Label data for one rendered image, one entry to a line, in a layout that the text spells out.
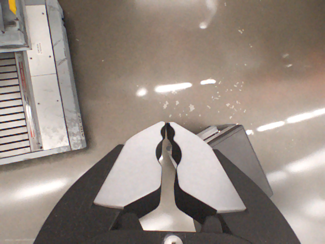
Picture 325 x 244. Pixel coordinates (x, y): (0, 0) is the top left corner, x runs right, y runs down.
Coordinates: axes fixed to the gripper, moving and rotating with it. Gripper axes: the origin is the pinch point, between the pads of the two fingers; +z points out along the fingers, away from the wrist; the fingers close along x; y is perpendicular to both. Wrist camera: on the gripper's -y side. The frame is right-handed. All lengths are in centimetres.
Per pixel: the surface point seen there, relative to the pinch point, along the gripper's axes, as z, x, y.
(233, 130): 44, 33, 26
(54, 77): 63, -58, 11
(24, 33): 66, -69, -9
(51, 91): 59, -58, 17
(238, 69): 102, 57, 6
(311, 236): 44, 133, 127
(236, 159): 37, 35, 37
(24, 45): 63, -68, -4
